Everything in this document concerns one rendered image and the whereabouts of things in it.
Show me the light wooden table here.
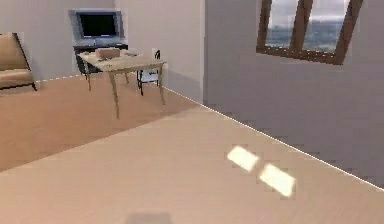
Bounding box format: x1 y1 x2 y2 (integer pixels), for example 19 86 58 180
78 49 168 120

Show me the brown cardboard box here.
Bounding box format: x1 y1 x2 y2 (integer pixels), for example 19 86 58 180
95 47 121 60

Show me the black television stand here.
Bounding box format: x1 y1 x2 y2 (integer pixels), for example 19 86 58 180
72 42 129 76

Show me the grey television set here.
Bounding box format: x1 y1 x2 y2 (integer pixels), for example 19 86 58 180
68 8 126 47

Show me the brown framed window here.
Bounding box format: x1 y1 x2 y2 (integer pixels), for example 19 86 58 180
255 0 365 66

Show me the white chair with black frame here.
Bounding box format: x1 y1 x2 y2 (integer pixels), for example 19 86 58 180
136 48 162 97

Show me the tan armchair with black frame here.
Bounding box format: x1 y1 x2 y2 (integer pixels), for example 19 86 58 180
0 32 38 92

